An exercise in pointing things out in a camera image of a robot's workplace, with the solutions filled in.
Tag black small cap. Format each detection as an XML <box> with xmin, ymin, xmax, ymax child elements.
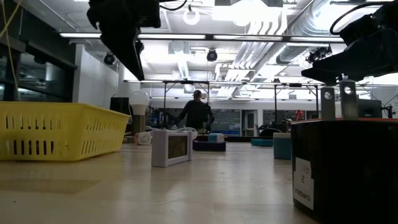
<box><xmin>290</xmin><ymin>79</ymin><xmax>398</xmax><ymax>224</ymax></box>

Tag yellow plastic basket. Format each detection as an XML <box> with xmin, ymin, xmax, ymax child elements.
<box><xmin>0</xmin><ymin>101</ymin><xmax>131</xmax><ymax>162</ymax></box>

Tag silver ventilation duct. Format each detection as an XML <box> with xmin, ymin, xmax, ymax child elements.
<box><xmin>275</xmin><ymin>0</ymin><xmax>346</xmax><ymax>65</ymax></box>

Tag person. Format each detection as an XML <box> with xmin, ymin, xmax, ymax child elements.
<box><xmin>177</xmin><ymin>89</ymin><xmax>215</xmax><ymax>131</ymax></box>

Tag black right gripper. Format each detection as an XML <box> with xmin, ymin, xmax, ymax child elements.
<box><xmin>300</xmin><ymin>0</ymin><xmax>398</xmax><ymax>86</ymax></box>

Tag black box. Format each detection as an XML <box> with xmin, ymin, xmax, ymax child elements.
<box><xmin>109</xmin><ymin>96</ymin><xmax>131</xmax><ymax>116</ymax></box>

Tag yellow hanging cord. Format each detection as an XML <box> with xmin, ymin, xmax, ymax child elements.
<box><xmin>0</xmin><ymin>0</ymin><xmax>22</xmax><ymax>102</ymax></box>

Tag black office chair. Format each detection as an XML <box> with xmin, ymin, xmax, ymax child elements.
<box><xmin>259</xmin><ymin>126</ymin><xmax>289</xmax><ymax>138</ymax></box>

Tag red spool white ends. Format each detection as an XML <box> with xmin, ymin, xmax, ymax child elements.
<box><xmin>134</xmin><ymin>131</ymin><xmax>152</xmax><ymax>146</ymax></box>

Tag black computer monitor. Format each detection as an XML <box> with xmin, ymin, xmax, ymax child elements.
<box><xmin>357</xmin><ymin>98</ymin><xmax>383</xmax><ymax>119</ymax></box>

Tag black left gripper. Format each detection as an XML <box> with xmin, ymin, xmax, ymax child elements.
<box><xmin>86</xmin><ymin>0</ymin><xmax>162</xmax><ymax>81</ymax></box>

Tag teal flat dish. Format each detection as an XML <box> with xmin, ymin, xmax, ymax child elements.
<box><xmin>251</xmin><ymin>138</ymin><xmax>275</xmax><ymax>147</ymax></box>

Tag white bulb brass lamp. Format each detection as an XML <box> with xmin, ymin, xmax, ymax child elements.
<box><xmin>123</xmin><ymin>90</ymin><xmax>154</xmax><ymax>144</ymax></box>

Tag long ceiling light strip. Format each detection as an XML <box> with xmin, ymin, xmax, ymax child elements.
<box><xmin>58</xmin><ymin>32</ymin><xmax>345</xmax><ymax>44</ymax></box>

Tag white power cord with switch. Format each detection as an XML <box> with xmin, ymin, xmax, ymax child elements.
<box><xmin>146</xmin><ymin>126</ymin><xmax>198</xmax><ymax>141</ymax></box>

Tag black background table frame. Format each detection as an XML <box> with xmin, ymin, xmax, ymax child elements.
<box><xmin>273</xmin><ymin>82</ymin><xmax>320</xmax><ymax>121</ymax></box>
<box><xmin>162</xmin><ymin>80</ymin><xmax>211</xmax><ymax>130</ymax></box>

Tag blue spool white ends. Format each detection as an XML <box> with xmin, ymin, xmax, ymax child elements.
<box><xmin>207</xmin><ymin>133</ymin><xmax>225</xmax><ymax>144</ymax></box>

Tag dark tray with teal box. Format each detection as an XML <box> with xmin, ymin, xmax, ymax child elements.
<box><xmin>192</xmin><ymin>140</ymin><xmax>227</xmax><ymax>152</ymax></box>

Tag white digital clock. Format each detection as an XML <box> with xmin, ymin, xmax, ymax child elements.
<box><xmin>151</xmin><ymin>129</ymin><xmax>193</xmax><ymax>168</ymax></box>

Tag white ring light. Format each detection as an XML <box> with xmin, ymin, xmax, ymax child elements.
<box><xmin>182</xmin><ymin>7</ymin><xmax>201</xmax><ymax>26</ymax></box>

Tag teal cylindrical cup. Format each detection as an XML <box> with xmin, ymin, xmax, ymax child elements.
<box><xmin>273</xmin><ymin>132</ymin><xmax>292</xmax><ymax>161</ymax></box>

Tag black spotlight cluster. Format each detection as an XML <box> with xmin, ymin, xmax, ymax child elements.
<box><xmin>306</xmin><ymin>45</ymin><xmax>333</xmax><ymax>65</ymax></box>

